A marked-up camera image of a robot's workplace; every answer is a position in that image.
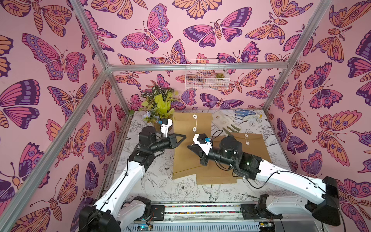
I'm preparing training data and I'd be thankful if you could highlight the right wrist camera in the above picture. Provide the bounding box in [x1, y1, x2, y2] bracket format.
[193, 133, 213, 155]

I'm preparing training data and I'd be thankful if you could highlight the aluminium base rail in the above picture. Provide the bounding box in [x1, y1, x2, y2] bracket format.
[123, 202, 329, 232]

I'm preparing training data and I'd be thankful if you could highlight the potted green plant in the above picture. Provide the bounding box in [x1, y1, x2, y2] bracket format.
[139, 85, 178, 131]

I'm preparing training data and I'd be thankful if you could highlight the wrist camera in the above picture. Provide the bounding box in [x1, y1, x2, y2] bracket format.
[193, 133, 213, 155]
[159, 119, 173, 138]

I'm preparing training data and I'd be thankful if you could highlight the white wire basket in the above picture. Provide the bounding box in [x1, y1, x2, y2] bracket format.
[184, 57, 230, 91]

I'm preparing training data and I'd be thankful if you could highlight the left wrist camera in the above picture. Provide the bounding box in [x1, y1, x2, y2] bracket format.
[159, 119, 173, 138]

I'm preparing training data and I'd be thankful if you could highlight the small succulent in basket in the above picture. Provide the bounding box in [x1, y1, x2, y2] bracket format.
[214, 72, 225, 79]

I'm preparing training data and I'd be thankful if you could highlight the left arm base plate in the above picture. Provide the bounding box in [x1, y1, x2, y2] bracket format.
[129, 205, 165, 222]

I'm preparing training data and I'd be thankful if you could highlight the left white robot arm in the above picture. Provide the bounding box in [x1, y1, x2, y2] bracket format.
[79, 126, 186, 232]

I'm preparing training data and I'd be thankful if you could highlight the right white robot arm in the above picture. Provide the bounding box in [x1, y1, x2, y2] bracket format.
[187, 134, 344, 226]

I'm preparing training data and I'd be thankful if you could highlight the blue dotted knit glove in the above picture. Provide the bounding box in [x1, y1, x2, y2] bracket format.
[234, 108, 256, 118]

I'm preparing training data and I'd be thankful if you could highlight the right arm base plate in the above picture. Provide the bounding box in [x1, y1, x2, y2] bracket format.
[240, 204, 283, 219]

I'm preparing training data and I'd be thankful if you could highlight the brown kraft file bag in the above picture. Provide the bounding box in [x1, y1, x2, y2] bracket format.
[196, 166, 237, 185]

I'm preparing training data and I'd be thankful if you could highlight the aluminium frame post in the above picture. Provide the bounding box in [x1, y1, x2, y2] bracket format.
[263, 0, 332, 113]

